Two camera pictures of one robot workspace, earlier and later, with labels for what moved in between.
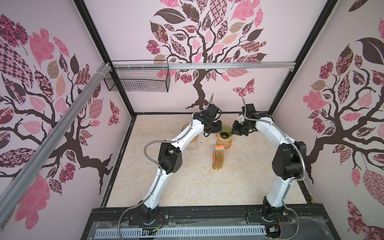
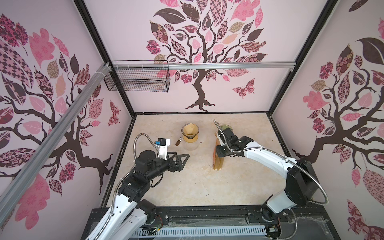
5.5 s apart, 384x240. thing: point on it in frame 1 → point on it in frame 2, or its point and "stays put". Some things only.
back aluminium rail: [201, 65] stays put
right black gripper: [235, 131] → [219, 154]
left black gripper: [217, 128] → [179, 167]
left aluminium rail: [21, 179] stays put
